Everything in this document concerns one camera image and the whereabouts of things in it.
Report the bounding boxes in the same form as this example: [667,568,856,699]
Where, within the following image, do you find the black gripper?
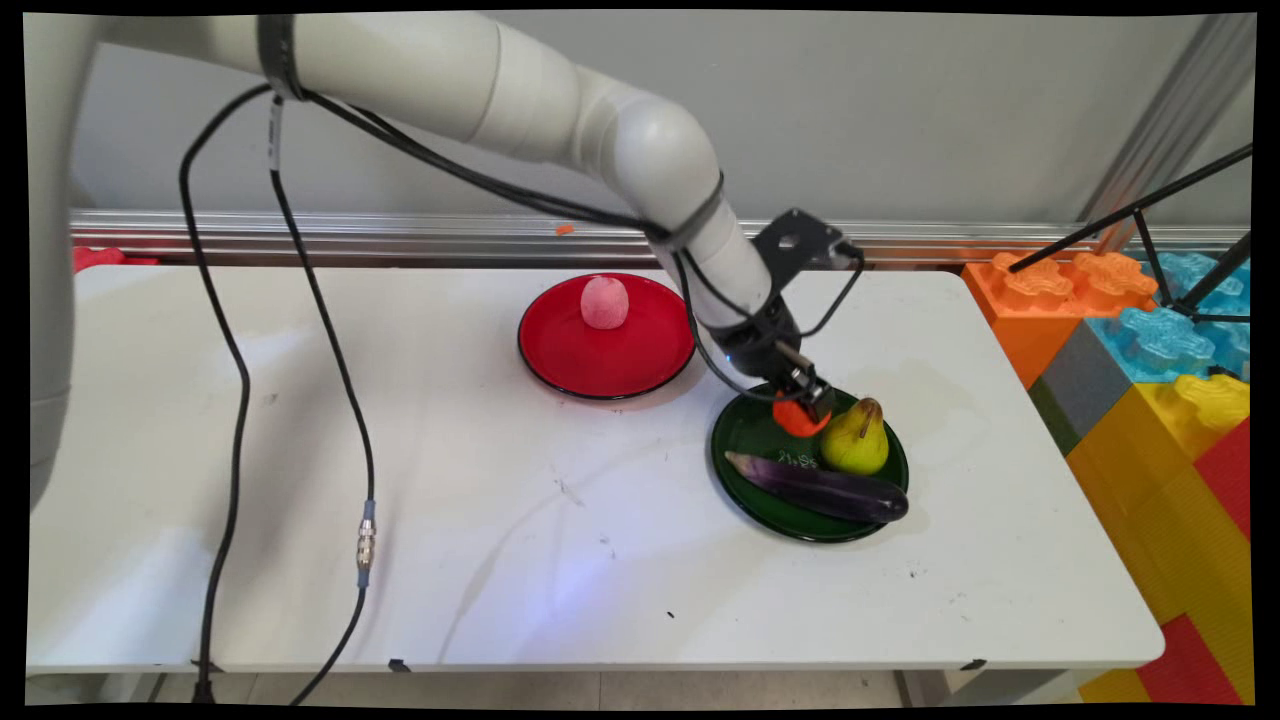
[718,298,838,422]

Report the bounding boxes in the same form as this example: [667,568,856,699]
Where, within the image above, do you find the orange round fruit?
[772,393,833,439]

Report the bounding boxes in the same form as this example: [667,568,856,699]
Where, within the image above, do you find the dark green plate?
[710,382,911,544]

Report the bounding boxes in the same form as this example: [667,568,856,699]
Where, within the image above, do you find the yellow-green pear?
[820,397,891,476]

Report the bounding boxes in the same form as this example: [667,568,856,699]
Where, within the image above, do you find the purple eggplant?
[724,450,911,525]

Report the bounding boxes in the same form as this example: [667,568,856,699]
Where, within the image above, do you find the red plate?
[517,272,696,401]

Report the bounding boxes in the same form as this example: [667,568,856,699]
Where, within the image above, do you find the pink peach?
[580,276,631,331]

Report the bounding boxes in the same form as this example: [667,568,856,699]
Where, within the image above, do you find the orange giant building block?
[963,250,1161,391]

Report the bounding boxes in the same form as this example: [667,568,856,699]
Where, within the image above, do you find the grey giant building block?
[1028,320,1137,457]

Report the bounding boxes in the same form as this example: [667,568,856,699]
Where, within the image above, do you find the blue giant building block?
[1085,250,1252,386]

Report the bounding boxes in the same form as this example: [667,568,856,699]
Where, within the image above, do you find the large yellow giant building block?
[1065,373,1252,701]

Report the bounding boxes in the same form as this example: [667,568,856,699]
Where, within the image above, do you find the black tripod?
[1005,145,1254,326]

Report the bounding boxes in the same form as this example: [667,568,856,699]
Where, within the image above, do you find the small yellow giant building block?
[1075,668,1153,706]

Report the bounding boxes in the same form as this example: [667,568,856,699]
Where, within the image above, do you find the red giant building block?
[1193,420,1252,541]
[1135,614,1247,706]

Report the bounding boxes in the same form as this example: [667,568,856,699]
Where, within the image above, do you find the red block behind table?
[73,245,161,274]

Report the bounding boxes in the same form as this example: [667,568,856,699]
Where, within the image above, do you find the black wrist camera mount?
[750,208,864,277]

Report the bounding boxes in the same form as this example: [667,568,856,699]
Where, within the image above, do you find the aluminium rail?
[70,208,1251,267]

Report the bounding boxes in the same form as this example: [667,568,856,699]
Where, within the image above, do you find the grey strap on forearm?
[645,172,726,251]

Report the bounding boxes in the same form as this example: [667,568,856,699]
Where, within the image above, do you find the black cable with silver connector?
[268,90,866,706]

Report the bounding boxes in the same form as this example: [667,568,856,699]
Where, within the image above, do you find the aluminium post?
[1080,15,1256,251]

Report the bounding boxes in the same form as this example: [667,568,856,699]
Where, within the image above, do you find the plain black cable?
[178,82,781,706]

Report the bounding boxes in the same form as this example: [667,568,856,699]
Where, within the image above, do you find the grey strap on upper arm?
[256,14,307,103]

